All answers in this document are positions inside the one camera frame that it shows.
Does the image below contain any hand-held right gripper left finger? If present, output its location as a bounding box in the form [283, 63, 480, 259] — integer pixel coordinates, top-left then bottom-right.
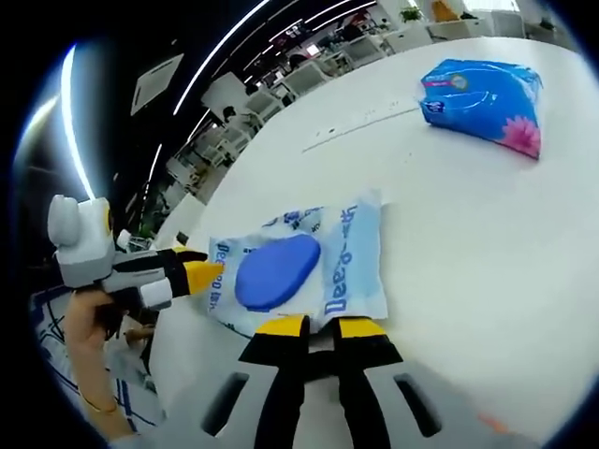
[158, 313, 312, 449]

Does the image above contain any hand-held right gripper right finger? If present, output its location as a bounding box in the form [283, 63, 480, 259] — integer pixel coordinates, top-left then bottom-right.
[327, 316, 544, 449]

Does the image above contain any wet wipes pack blue lid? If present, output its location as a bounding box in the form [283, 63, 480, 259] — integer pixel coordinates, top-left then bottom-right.
[205, 189, 388, 338]

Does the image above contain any blue tissue pack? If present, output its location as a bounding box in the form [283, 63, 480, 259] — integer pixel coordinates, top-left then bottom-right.
[417, 58, 544, 163]

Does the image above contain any person's left hand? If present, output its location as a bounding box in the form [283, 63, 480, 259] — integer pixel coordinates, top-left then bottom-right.
[63, 290, 130, 361]

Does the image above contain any ceiling air vent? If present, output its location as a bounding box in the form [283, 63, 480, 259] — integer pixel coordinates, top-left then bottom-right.
[130, 51, 184, 116]

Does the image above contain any white table power strip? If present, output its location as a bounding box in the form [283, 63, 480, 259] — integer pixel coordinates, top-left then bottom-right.
[301, 105, 422, 153]

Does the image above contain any yellow bag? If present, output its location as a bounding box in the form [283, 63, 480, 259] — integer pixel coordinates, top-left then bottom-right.
[430, 0, 458, 22]

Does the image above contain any thin gold bracelet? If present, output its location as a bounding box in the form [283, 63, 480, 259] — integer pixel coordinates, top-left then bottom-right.
[79, 395, 118, 415]

